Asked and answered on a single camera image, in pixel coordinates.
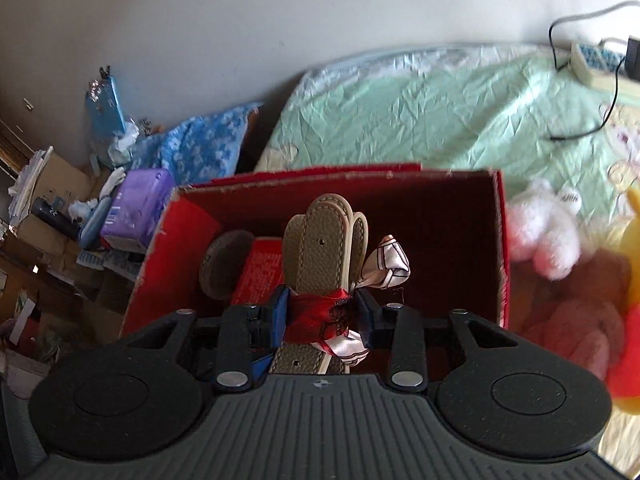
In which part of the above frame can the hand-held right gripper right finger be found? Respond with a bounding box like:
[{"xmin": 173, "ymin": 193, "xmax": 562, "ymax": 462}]
[{"xmin": 354, "ymin": 290, "xmax": 521, "ymax": 393}]

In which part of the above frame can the blue floral pillow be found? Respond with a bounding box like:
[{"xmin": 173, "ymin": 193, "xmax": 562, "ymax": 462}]
[{"xmin": 127, "ymin": 101, "xmax": 263, "ymax": 186}]

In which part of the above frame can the red cardboard box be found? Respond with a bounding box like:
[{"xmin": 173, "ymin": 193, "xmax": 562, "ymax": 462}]
[{"xmin": 119, "ymin": 162, "xmax": 512, "ymax": 345}]

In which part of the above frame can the black power adapter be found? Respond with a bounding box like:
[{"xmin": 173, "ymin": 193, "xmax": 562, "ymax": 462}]
[{"xmin": 624, "ymin": 35, "xmax": 640, "ymax": 81}]

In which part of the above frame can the black cylindrical bottle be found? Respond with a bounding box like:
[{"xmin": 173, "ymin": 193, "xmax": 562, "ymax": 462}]
[{"xmin": 30, "ymin": 197, "xmax": 81, "ymax": 242}]

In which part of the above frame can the round brown disc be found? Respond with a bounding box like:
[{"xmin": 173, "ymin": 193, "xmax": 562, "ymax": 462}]
[{"xmin": 198, "ymin": 229, "xmax": 256, "ymax": 304}]

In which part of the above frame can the blue gift bag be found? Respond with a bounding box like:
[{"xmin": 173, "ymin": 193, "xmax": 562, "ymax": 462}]
[{"xmin": 83, "ymin": 66, "xmax": 128, "ymax": 137}]

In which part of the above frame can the white plush toy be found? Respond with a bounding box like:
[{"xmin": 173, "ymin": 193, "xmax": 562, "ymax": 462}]
[{"xmin": 506, "ymin": 178, "xmax": 584, "ymax": 281}]

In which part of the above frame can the red paper packet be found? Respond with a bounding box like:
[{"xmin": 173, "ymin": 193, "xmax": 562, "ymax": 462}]
[{"xmin": 231, "ymin": 236, "xmax": 287, "ymax": 307}]

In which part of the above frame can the white power strip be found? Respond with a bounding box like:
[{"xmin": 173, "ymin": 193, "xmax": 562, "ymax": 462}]
[{"xmin": 570, "ymin": 41, "xmax": 631, "ymax": 88}]

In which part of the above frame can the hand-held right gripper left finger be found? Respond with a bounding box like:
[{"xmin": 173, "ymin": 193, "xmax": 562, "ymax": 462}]
[{"xmin": 121, "ymin": 284, "xmax": 291, "ymax": 394}]

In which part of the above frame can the brown cardboard box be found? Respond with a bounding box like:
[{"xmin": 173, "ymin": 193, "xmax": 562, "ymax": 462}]
[{"xmin": 10, "ymin": 151, "xmax": 96, "ymax": 256}]

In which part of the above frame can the pink brown plush toy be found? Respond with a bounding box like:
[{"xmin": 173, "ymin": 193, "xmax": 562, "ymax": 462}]
[{"xmin": 515, "ymin": 246, "xmax": 632, "ymax": 383}]

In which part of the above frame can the light green bed sheet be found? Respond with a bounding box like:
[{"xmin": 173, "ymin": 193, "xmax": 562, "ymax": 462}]
[{"xmin": 252, "ymin": 42, "xmax": 640, "ymax": 241}]

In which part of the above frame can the purple plastic package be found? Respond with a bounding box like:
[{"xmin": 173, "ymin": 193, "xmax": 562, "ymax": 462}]
[{"xmin": 99, "ymin": 168, "xmax": 176, "ymax": 253}]

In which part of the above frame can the blue white toy figure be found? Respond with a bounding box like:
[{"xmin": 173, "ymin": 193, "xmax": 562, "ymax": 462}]
[{"xmin": 68, "ymin": 167, "xmax": 127, "ymax": 252}]

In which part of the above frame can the red white silk scarf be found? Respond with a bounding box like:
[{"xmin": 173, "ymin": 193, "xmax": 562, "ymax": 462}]
[{"xmin": 285, "ymin": 234, "xmax": 413, "ymax": 367}]

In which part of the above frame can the yellow plush toy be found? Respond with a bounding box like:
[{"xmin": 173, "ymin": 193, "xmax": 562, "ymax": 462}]
[{"xmin": 604, "ymin": 187, "xmax": 640, "ymax": 417}]

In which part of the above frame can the olive leather belt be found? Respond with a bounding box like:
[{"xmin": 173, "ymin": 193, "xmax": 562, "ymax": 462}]
[{"xmin": 268, "ymin": 193, "xmax": 370, "ymax": 377}]

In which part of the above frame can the black cable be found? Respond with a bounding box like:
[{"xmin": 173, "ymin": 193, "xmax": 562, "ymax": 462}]
[{"xmin": 547, "ymin": 19, "xmax": 628, "ymax": 142}]

